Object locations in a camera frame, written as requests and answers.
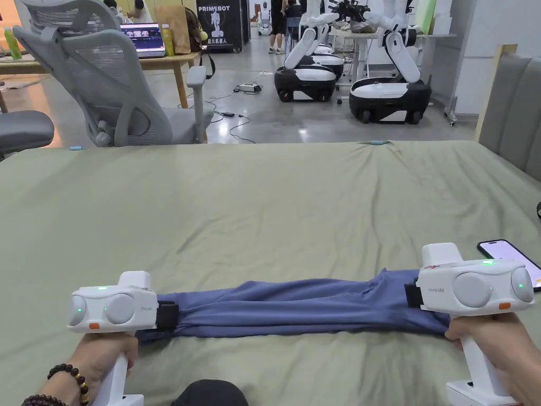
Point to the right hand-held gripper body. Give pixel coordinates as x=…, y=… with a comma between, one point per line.
x=448, y=292

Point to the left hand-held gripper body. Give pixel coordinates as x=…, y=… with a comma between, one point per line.
x=107, y=306

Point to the blue garment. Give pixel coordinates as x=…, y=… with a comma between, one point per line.
x=291, y=308

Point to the person's left forearm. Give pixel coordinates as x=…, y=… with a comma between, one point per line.
x=59, y=389

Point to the person's left hand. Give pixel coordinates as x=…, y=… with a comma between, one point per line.
x=99, y=357

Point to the person's right hand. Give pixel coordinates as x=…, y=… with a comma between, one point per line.
x=513, y=351

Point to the black smartphone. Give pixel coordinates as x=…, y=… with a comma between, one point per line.
x=507, y=256

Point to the person's body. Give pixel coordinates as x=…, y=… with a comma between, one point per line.
x=209, y=395

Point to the bed with pale green sheet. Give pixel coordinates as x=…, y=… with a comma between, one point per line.
x=253, y=211

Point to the grey padded headboard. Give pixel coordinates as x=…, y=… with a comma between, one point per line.
x=513, y=110

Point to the white and black wheeled robot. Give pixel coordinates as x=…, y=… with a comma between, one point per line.
x=389, y=95
x=306, y=78

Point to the black power adapter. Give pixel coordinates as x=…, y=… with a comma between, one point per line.
x=227, y=114

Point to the white power strip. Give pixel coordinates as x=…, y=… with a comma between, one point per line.
x=249, y=88

